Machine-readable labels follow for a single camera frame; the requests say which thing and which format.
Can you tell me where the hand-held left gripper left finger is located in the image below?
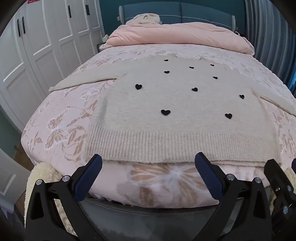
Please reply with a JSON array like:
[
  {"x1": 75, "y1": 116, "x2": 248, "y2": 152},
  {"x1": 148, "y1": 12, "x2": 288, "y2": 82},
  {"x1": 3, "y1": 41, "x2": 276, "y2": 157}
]
[{"x1": 25, "y1": 154, "x2": 103, "y2": 241}]

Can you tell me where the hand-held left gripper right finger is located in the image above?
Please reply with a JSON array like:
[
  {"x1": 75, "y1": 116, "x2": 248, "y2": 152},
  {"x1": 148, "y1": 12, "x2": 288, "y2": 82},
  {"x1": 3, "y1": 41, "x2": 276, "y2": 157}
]
[{"x1": 194, "y1": 152, "x2": 272, "y2": 241}]

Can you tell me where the beige sweater with black hearts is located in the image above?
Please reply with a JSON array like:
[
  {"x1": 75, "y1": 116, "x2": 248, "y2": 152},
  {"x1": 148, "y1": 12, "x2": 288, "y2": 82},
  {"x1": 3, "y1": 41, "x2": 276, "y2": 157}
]
[{"x1": 48, "y1": 54, "x2": 296, "y2": 168}]

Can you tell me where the cream fluffy cloth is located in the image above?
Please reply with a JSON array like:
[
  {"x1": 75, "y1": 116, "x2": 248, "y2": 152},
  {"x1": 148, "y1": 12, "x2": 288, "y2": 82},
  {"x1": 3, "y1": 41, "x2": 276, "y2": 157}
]
[{"x1": 24, "y1": 162, "x2": 78, "y2": 237}]

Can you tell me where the pink butterfly print bed blanket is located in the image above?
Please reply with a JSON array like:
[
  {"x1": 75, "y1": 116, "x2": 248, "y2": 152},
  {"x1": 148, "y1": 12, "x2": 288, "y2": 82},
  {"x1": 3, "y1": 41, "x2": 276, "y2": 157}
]
[{"x1": 21, "y1": 44, "x2": 296, "y2": 207}]

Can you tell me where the white door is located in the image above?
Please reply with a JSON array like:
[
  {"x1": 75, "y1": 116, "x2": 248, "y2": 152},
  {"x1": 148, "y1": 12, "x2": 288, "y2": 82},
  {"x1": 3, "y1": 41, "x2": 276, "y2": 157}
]
[{"x1": 0, "y1": 148, "x2": 31, "y2": 205}]

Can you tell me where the blue-grey curtain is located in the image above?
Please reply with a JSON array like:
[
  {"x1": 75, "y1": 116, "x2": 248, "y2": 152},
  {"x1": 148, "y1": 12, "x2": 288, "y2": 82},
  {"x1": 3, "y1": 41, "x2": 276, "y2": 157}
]
[{"x1": 244, "y1": 0, "x2": 296, "y2": 91}]

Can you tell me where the white wardrobe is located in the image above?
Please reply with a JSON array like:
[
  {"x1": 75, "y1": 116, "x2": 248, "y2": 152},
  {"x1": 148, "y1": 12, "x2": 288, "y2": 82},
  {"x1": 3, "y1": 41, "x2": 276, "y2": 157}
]
[{"x1": 0, "y1": 0, "x2": 104, "y2": 133}]

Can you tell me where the pink duvet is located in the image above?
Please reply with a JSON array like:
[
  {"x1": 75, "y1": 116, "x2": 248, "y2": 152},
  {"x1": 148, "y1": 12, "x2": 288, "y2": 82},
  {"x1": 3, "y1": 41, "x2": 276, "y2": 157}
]
[{"x1": 99, "y1": 22, "x2": 255, "y2": 55}]

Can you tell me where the blue padded headboard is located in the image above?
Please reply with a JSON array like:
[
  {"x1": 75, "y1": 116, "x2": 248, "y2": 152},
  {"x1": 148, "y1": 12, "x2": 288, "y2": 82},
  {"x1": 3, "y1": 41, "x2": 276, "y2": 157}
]
[{"x1": 118, "y1": 2, "x2": 237, "y2": 31}]

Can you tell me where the beige cloth on pillow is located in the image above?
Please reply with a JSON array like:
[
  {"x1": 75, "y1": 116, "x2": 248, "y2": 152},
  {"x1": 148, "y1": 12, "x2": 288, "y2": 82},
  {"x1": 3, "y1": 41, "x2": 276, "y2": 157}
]
[{"x1": 125, "y1": 13, "x2": 162, "y2": 25}]

